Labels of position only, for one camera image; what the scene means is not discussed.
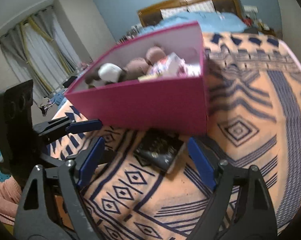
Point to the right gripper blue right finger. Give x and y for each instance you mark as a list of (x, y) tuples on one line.
[(205, 162)]

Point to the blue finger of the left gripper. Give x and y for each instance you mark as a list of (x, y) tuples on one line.
[(84, 126)]

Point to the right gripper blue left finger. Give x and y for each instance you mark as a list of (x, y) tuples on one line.
[(87, 161)]

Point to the black tissue pack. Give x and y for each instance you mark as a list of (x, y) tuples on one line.
[(160, 149)]

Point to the brown and white plush toy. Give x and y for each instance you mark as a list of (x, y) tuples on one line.
[(109, 73)]

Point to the grey window curtains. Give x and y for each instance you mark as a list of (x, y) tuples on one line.
[(37, 48)]

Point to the pink knitted teddy bear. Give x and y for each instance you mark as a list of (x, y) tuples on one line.
[(140, 66)]

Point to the cream packaged box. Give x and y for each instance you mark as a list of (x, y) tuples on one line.
[(149, 77)]

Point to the pink storage box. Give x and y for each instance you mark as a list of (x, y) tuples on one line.
[(176, 104)]

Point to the floral tissue pack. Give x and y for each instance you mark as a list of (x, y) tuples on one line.
[(172, 65)]

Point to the cluttered left nightstand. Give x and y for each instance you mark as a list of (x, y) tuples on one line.
[(131, 33)]

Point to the cluttered nightstand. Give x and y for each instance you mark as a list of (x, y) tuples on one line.
[(131, 33), (251, 19)]

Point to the light blue floral duvet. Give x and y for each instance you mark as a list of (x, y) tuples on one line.
[(210, 22)]

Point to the left patterned pillow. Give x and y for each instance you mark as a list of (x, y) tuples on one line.
[(169, 12)]

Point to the patterned pillow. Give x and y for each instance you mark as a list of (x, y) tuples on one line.
[(169, 12), (204, 6)]

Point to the cluttered right nightstand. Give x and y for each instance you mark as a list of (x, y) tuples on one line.
[(251, 19)]

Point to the right patterned pillow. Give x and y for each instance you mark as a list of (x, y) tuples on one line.
[(204, 6)]

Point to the wooden bed headboard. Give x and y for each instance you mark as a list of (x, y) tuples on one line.
[(151, 15)]

